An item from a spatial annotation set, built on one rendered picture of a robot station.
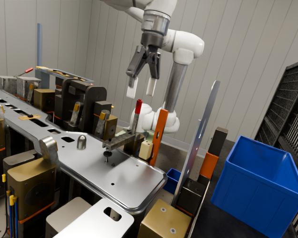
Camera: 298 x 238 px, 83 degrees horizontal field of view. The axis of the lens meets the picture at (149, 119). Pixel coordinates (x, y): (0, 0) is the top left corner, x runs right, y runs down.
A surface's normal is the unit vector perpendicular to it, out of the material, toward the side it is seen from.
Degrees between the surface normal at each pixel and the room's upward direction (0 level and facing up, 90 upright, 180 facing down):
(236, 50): 90
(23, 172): 0
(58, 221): 0
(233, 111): 90
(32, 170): 0
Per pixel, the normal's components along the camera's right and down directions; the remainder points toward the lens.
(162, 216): 0.22, -0.93
